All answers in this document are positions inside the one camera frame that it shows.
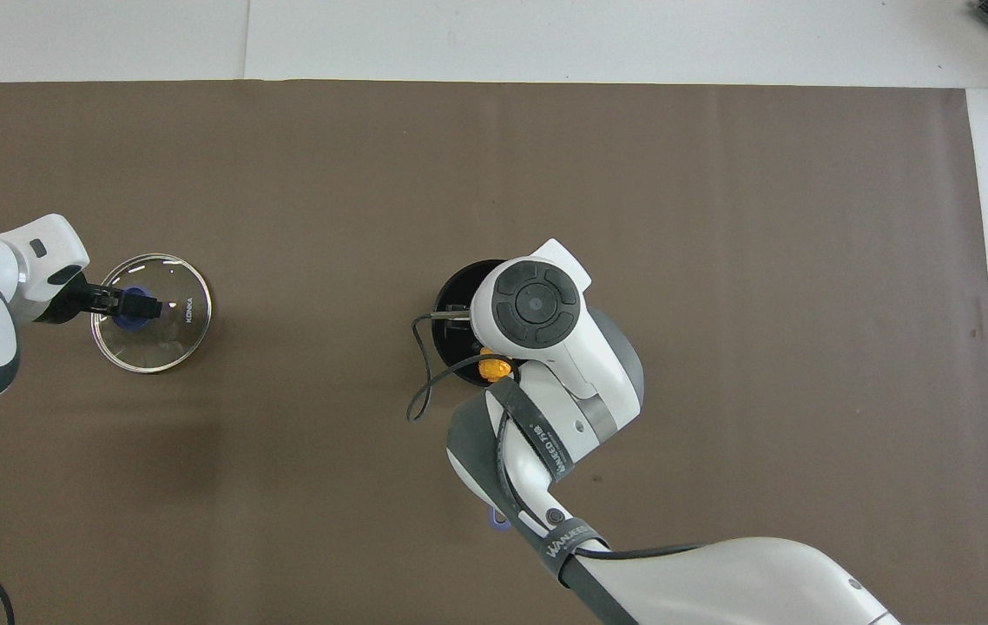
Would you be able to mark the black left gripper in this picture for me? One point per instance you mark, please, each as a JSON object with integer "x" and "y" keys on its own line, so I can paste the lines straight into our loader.
{"x": 82, "y": 302}

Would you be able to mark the glass lid with blue knob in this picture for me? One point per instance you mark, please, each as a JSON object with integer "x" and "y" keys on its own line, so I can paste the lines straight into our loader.
{"x": 173, "y": 340}

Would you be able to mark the yellow toy corn cob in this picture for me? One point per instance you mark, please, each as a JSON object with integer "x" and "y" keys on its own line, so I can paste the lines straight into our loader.
{"x": 494, "y": 368}

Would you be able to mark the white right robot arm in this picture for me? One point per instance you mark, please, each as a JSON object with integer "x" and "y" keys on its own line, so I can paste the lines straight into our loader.
{"x": 546, "y": 312}

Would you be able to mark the dark blue saucepan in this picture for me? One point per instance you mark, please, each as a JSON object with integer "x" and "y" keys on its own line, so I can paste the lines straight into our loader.
{"x": 455, "y": 286}

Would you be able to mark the brown table mat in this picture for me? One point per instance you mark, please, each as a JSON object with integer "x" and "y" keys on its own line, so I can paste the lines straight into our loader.
{"x": 720, "y": 217}

